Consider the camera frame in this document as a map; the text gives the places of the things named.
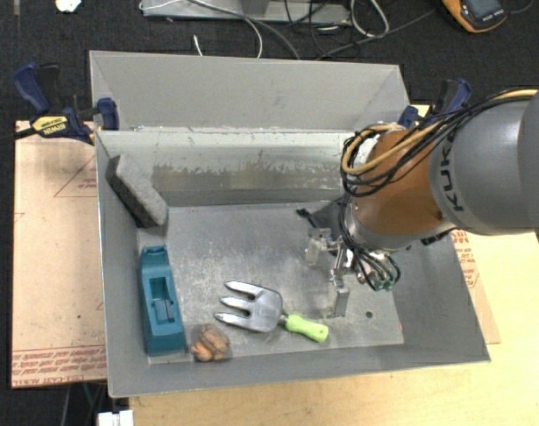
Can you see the black cylinder on white bracket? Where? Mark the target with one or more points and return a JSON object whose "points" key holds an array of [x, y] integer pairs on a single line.
{"points": [[434, 238]]}

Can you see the grey foam block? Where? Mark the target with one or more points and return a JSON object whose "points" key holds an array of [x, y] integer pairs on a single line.
{"points": [[136, 190]]}

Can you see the grey metal bin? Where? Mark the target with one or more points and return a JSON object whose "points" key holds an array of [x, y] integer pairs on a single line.
{"points": [[251, 246]]}

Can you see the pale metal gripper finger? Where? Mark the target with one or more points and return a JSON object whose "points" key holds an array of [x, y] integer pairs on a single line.
{"points": [[313, 249], [341, 301]]}

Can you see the brown nut-shaped lump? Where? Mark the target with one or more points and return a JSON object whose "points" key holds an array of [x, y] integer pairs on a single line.
{"points": [[210, 343]]}

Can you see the teal plastic box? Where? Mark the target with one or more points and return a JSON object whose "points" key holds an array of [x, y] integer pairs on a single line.
{"points": [[160, 322]]}

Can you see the brown cardboard board red print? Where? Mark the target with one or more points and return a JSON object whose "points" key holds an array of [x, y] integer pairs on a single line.
{"points": [[56, 246]]}

